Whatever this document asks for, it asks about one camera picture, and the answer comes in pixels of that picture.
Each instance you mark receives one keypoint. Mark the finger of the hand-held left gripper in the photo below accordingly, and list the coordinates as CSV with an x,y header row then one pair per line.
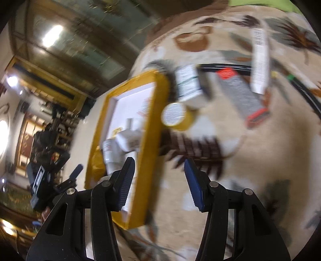
x,y
76,172

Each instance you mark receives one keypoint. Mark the white power adapter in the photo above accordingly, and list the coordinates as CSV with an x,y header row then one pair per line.
x,y
129,139

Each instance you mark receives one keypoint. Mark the long white box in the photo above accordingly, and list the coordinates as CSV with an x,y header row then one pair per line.
x,y
259,62

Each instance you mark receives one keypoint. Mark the brown wooden furniture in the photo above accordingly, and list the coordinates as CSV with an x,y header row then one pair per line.
x,y
30,140

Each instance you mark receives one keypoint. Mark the wooden door with glass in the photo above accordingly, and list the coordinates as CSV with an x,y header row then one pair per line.
x,y
75,50

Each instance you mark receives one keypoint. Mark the grey pack with red ends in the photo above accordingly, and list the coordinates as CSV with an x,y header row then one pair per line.
x,y
240,92

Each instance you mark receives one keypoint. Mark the plain green cloth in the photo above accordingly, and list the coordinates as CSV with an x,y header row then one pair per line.
x,y
255,3

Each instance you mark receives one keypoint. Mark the white plastic bottle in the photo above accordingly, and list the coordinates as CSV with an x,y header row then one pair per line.
x,y
112,155

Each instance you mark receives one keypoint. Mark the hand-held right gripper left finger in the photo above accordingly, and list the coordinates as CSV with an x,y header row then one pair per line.
x,y
126,185

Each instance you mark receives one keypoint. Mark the leaf printed blanket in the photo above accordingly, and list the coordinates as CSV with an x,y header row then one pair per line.
x,y
250,163

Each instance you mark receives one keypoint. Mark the yellow jar with white lid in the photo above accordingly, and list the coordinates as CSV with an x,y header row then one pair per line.
x,y
175,114

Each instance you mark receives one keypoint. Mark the white box with yellow edge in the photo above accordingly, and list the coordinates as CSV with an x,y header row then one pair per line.
x,y
153,120

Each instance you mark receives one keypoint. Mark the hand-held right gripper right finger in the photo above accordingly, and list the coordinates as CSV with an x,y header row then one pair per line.
x,y
195,185

